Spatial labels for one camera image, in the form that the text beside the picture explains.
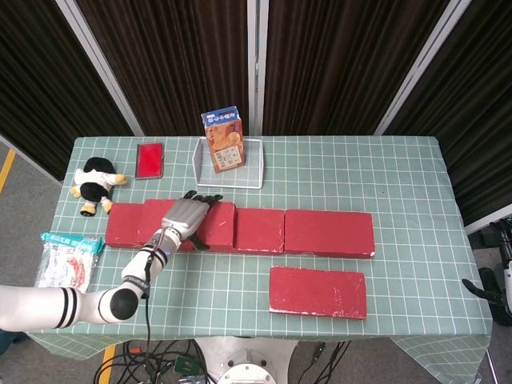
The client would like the black floor cable bundle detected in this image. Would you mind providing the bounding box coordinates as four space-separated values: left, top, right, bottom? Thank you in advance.
310 340 353 384
94 338 211 384

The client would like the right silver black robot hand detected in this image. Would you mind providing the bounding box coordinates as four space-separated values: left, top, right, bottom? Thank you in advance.
462 278 506 306

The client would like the dark fabric partition panel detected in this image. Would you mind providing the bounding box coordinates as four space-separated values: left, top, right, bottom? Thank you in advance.
0 0 135 185
255 0 473 137
55 0 257 137
383 0 512 235

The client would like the orange blue cookie box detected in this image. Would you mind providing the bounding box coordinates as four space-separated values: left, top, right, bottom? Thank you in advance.
200 105 246 174

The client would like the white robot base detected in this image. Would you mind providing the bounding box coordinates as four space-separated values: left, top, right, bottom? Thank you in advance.
194 337 299 384

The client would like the green checked tablecloth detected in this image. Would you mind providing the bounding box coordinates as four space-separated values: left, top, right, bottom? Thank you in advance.
30 135 494 379

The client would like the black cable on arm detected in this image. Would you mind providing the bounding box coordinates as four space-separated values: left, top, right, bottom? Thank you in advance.
140 227 169 361

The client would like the black white plush toy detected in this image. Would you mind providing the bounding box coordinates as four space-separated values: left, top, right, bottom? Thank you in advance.
70 157 129 218

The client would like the snack bag, white and red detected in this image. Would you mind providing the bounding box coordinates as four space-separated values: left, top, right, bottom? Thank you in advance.
34 231 106 294

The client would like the flat red case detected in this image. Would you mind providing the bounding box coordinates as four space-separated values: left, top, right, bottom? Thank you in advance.
134 142 166 181

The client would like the red foam brick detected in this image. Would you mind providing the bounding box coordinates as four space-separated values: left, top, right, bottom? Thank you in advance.
138 198 236 253
282 209 377 260
233 206 286 256
268 266 368 320
105 202 197 252

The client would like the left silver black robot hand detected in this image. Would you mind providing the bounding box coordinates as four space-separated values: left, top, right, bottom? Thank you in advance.
161 190 224 251

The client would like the white wire mesh basket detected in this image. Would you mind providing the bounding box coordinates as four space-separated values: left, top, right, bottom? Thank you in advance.
192 137 265 190

